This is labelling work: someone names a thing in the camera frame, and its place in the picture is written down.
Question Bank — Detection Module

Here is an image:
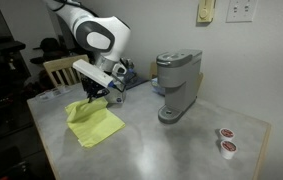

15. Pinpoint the dark blue placemat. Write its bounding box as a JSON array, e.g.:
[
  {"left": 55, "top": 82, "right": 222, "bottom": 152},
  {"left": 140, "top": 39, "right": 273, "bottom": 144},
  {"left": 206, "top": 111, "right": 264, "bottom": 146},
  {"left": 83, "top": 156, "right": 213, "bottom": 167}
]
[{"left": 124, "top": 74, "right": 150, "bottom": 90}]

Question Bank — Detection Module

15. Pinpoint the blue and white pack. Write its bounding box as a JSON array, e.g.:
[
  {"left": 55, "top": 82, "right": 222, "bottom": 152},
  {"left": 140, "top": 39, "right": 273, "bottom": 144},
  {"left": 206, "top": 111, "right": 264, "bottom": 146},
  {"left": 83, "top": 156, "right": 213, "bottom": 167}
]
[{"left": 150, "top": 78, "right": 165, "bottom": 96}]

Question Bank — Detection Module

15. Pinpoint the white light switch plate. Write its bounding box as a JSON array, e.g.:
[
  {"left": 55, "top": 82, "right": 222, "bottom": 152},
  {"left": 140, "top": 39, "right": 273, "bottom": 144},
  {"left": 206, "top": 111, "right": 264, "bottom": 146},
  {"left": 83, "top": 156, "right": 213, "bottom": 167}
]
[{"left": 226, "top": 0, "right": 259, "bottom": 24}]

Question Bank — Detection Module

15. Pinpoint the black hat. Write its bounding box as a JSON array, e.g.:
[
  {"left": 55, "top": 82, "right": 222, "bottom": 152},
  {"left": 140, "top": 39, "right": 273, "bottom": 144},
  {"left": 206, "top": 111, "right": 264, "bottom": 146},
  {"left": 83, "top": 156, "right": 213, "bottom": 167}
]
[{"left": 30, "top": 37, "right": 63, "bottom": 65}]

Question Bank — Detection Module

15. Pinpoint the beige wall thermostat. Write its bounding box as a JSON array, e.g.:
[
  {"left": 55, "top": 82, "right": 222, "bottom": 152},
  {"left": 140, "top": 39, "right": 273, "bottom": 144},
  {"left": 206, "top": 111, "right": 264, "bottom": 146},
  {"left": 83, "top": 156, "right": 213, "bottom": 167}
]
[{"left": 196, "top": 0, "right": 217, "bottom": 24}]

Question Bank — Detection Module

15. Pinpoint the yellow-green microfiber cloth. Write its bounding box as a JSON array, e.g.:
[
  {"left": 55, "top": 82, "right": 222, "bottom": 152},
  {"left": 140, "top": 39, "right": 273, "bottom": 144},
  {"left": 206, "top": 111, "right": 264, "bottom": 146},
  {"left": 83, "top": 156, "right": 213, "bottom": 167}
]
[{"left": 64, "top": 97, "right": 126, "bottom": 149}]

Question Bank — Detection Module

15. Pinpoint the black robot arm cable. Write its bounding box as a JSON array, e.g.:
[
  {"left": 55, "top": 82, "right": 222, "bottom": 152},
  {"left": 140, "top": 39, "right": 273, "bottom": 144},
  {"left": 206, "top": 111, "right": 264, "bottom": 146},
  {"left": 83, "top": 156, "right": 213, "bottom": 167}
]
[{"left": 49, "top": 0, "right": 82, "bottom": 12}]

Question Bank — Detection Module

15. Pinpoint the light wooden chair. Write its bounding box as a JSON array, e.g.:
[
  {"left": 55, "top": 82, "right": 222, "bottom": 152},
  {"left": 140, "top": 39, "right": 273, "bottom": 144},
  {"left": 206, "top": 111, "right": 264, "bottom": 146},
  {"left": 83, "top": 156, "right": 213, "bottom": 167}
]
[{"left": 42, "top": 54, "right": 90, "bottom": 88}]

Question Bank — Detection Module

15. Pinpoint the black shelf stand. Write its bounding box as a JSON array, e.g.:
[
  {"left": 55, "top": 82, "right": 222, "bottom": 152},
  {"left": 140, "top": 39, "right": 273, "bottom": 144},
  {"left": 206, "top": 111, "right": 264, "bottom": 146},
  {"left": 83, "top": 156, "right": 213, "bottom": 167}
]
[{"left": 0, "top": 34, "right": 32, "bottom": 134}]

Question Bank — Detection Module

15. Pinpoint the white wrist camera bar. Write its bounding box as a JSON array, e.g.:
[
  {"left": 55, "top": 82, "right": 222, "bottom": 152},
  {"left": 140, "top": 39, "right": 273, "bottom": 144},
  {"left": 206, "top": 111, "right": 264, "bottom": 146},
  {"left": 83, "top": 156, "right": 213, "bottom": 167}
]
[{"left": 72, "top": 59, "right": 114, "bottom": 89}]

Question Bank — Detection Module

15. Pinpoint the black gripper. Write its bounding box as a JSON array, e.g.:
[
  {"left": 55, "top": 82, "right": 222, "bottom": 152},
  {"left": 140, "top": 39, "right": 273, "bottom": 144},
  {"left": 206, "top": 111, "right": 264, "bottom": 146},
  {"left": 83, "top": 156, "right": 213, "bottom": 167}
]
[{"left": 80, "top": 75, "right": 111, "bottom": 104}]

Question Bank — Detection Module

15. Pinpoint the grey pod coffee maker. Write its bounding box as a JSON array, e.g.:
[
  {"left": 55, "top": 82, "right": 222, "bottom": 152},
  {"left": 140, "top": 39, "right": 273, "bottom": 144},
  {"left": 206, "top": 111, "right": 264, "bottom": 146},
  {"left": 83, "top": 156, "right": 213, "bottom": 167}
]
[{"left": 156, "top": 48, "right": 204, "bottom": 125}]

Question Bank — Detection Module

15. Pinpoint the grey speckled tissue box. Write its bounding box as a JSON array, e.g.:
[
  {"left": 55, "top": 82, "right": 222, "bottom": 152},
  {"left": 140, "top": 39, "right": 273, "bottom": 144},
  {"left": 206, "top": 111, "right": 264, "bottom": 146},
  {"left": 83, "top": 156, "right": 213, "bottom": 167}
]
[{"left": 107, "top": 84, "right": 127, "bottom": 105}]

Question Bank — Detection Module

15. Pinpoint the clear plastic tray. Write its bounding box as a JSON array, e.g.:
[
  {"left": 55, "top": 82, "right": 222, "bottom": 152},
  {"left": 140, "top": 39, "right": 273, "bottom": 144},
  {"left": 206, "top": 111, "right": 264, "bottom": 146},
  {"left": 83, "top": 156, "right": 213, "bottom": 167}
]
[{"left": 35, "top": 84, "right": 72, "bottom": 103}]

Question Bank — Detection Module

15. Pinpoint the white coffee pod red lid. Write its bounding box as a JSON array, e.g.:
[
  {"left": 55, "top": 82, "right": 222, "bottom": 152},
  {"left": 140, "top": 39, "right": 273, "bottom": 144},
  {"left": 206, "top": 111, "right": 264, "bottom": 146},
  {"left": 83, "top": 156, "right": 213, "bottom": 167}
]
[
  {"left": 219, "top": 140, "right": 239, "bottom": 161},
  {"left": 218, "top": 127, "right": 236, "bottom": 142}
]

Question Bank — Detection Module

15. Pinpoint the metal utensil holder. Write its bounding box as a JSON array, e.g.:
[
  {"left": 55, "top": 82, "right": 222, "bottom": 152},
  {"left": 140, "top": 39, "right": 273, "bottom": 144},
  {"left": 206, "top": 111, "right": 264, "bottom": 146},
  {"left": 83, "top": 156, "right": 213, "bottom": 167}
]
[{"left": 120, "top": 57, "right": 137, "bottom": 83}]

